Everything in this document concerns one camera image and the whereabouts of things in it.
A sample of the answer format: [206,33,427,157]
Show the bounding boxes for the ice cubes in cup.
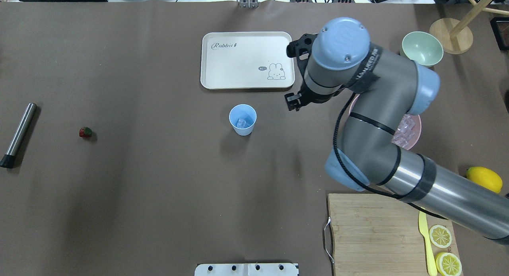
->
[234,115,254,129]

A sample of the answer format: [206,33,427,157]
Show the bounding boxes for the mint green bowl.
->
[400,31,444,68]

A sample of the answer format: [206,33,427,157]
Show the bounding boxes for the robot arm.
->
[285,17,509,245]

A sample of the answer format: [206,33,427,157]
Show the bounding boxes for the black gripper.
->
[285,33,318,111]

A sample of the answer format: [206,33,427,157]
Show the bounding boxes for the wooden cup stand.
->
[429,0,508,54]

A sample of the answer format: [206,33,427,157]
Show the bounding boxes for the cream rabbit tray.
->
[200,31,295,90]

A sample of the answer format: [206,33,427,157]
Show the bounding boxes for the pink bowl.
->
[348,94,422,150]

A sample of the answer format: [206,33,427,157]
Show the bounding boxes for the lower lemon slice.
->
[435,252,463,276]

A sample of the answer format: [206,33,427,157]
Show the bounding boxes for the steel muddler black tip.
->
[0,103,37,169]

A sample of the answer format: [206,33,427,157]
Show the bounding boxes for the yellow lemon outer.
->
[466,167,503,193]

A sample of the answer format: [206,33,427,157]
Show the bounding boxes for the upper lemon slice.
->
[429,225,453,249]

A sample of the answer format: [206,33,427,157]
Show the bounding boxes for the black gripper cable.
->
[333,91,448,221]

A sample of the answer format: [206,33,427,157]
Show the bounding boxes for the light blue cup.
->
[229,104,257,136]

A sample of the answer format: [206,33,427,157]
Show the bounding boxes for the clear ice cubes pile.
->
[392,115,418,147]

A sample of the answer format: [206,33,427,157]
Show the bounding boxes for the yellow plastic knife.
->
[418,211,438,276]

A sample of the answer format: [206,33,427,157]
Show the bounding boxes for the lemon slice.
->
[429,225,453,249]
[435,252,463,276]

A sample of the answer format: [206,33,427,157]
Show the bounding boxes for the red strawberry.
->
[79,127,93,138]

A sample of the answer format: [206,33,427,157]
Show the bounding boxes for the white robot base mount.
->
[194,263,300,276]

